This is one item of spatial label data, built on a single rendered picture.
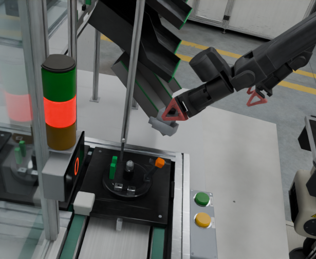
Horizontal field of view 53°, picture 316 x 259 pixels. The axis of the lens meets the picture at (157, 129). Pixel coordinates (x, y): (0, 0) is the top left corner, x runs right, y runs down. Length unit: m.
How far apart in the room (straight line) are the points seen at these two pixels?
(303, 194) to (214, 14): 3.83
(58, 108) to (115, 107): 0.86
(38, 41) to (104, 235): 0.55
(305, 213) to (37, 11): 1.13
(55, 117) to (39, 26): 0.14
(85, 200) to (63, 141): 0.31
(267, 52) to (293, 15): 4.15
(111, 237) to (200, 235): 0.23
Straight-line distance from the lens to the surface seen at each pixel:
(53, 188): 0.58
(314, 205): 1.32
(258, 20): 4.90
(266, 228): 1.08
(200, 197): 0.91
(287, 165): 2.79
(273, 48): 0.77
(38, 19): 0.46
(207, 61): 0.78
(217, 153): 1.24
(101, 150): 0.98
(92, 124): 1.25
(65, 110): 0.51
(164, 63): 0.99
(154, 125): 0.90
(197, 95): 0.82
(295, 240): 1.91
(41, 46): 0.47
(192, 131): 1.30
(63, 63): 0.49
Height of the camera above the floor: 1.65
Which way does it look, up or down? 38 degrees down
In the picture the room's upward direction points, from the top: 12 degrees clockwise
